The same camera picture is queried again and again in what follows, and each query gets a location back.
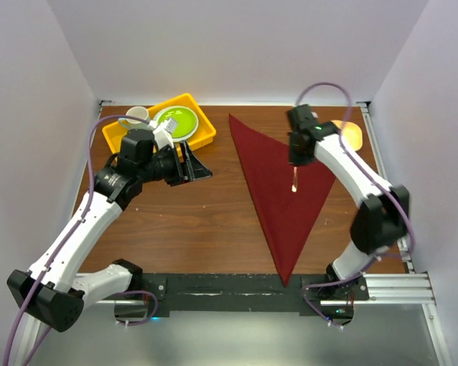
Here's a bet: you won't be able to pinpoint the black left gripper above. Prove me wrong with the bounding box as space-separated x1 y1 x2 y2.
139 140 212 187

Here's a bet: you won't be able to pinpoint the copper coloured spoon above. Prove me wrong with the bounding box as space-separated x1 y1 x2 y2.
291 166 298 193

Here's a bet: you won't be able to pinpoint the dark red cloth napkin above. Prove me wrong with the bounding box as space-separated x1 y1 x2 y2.
229 115 335 286

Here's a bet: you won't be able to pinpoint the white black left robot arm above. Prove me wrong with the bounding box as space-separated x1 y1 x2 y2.
7 130 212 332

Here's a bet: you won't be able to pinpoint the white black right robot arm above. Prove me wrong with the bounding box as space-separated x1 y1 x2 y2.
286 104 412 300

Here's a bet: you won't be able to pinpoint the small yellow square dish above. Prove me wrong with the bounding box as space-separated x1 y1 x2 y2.
331 120 363 152

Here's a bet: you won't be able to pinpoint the green plate white rim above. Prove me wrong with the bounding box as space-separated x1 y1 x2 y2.
154 105 198 142

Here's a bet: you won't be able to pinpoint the light blue ceramic mug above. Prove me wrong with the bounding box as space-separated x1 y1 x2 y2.
118 106 150 129

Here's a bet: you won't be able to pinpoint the yellow plastic tray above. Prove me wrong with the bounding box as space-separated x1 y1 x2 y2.
102 93 218 152

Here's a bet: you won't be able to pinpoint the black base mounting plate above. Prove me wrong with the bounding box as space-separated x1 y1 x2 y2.
114 272 369 317

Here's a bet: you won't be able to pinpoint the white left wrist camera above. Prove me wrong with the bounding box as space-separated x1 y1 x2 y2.
148 118 178 150

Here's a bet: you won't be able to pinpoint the aluminium frame rail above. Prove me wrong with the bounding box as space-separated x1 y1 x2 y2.
22 272 436 366

